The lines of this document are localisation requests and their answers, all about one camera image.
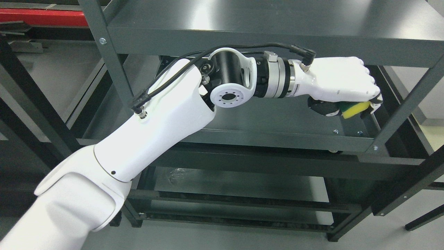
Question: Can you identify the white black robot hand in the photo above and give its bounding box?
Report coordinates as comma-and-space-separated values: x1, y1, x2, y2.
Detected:
286, 57, 383, 118

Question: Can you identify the green yellow sponge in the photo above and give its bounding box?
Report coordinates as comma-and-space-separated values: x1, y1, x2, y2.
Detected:
338, 101, 370, 119

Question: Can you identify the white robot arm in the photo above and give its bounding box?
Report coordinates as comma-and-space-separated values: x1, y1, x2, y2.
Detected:
1, 47, 259, 250

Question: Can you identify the dark metal shelf rack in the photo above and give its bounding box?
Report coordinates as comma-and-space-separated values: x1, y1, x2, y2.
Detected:
1, 0, 443, 242

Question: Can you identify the red metal beam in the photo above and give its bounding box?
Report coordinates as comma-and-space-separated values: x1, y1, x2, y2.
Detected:
0, 8, 88, 27

